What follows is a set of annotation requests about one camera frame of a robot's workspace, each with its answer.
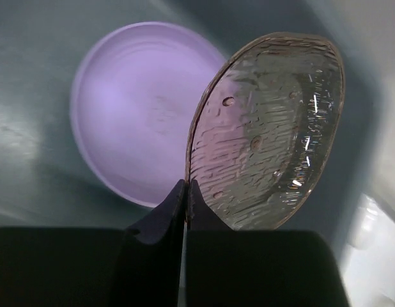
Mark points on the purple plastic plate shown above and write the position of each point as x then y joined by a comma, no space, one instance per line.
132,101

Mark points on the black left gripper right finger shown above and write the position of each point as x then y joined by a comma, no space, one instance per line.
255,268

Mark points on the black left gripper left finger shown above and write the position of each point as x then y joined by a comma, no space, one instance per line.
136,266

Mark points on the grey plastic bin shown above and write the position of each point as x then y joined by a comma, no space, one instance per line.
45,182

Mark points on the brown translucent square plate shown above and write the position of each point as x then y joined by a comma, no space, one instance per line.
264,127

